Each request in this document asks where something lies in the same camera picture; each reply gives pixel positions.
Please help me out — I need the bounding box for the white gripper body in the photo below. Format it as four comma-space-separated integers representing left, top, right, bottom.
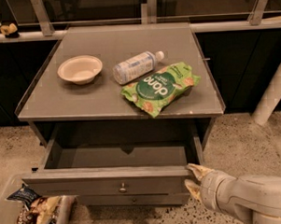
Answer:
200, 170, 241, 215

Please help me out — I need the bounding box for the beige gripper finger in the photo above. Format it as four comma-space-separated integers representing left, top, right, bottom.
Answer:
187, 163, 212, 181
185, 179, 202, 203

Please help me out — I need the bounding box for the grey top drawer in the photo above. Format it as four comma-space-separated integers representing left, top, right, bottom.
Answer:
24, 119, 201, 196

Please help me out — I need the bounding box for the grey drawer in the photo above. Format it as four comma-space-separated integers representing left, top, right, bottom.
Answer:
77, 193, 190, 206
24, 119, 201, 196

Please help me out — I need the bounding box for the grey drawer cabinet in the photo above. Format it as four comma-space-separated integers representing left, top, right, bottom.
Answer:
10, 20, 231, 213

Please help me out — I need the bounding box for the grey bottom drawer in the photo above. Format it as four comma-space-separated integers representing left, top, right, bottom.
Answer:
77, 193, 190, 206

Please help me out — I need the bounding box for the green snack bag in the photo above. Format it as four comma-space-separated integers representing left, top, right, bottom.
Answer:
121, 62, 201, 118

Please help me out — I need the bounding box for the white diagonal pole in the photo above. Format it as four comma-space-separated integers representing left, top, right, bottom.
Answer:
252, 63, 281, 125

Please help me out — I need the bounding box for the clear plastic water bottle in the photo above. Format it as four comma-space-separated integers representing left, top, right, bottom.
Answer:
112, 51, 164, 85

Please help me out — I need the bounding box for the yellow snack bag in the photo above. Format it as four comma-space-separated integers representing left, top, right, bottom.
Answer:
30, 196, 61, 224

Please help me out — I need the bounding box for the white paper bowl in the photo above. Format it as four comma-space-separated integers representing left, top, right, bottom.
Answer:
57, 55, 103, 85

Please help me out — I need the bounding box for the dark blue snack bag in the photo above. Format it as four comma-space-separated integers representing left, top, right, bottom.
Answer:
7, 185, 39, 204

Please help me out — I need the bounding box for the brown snack bag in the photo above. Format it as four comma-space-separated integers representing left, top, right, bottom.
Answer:
16, 207, 35, 224

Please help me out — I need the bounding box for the clear plastic bin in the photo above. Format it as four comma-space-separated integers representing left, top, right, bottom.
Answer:
0, 174, 76, 224

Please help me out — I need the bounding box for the small yellow black object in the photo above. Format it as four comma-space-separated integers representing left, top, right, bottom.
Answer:
0, 22, 19, 38

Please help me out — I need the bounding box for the metal railing frame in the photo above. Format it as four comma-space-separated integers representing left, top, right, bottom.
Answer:
0, 0, 281, 42

